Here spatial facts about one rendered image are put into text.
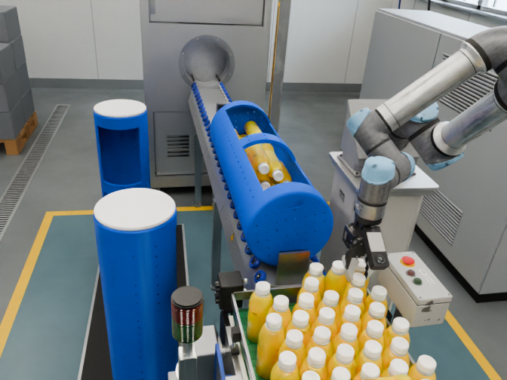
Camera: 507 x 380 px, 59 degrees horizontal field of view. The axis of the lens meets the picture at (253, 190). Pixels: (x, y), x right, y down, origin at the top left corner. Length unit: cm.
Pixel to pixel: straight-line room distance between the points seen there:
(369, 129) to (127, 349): 123
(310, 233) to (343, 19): 544
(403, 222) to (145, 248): 95
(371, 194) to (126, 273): 89
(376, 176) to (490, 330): 205
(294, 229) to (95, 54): 525
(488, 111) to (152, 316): 129
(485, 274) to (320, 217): 179
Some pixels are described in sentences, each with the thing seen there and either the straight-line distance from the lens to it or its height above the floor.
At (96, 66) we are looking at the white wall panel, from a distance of 644.
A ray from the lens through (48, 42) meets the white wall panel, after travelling 647.
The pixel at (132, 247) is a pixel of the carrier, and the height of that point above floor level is 96.
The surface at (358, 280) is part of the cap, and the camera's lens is 130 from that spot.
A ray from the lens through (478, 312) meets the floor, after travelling 316.
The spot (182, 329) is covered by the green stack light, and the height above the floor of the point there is 120.
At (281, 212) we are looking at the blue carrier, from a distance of 137.
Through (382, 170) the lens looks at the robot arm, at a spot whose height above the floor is 142.
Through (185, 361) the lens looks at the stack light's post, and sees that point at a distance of 103.
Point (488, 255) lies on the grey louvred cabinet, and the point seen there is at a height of 36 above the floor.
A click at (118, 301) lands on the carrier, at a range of 174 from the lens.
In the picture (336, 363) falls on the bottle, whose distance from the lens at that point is 111.
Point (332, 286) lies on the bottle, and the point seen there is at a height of 102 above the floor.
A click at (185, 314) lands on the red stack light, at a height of 124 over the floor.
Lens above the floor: 188
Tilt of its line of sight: 29 degrees down
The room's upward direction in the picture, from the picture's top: 4 degrees clockwise
